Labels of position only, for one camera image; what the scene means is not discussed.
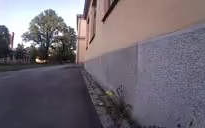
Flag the cobblestone strip along wall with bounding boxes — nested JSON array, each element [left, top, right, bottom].
[[80, 67, 132, 128]]

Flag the grey asphalt road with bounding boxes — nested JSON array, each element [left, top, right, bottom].
[[0, 63, 103, 128]]

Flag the weeds at wall foot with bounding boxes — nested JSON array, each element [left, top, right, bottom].
[[104, 84, 135, 128]]

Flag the dark tree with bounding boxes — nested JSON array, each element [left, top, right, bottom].
[[0, 24, 13, 64]]

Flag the large leafy tree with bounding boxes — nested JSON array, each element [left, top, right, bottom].
[[21, 8, 78, 65]]

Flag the orange building with grey base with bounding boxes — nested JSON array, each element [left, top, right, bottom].
[[75, 0, 205, 128]]

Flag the red brick chimney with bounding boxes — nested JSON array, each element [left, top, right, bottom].
[[9, 31, 16, 50]]

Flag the grass strip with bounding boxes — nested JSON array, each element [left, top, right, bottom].
[[0, 62, 58, 74]]

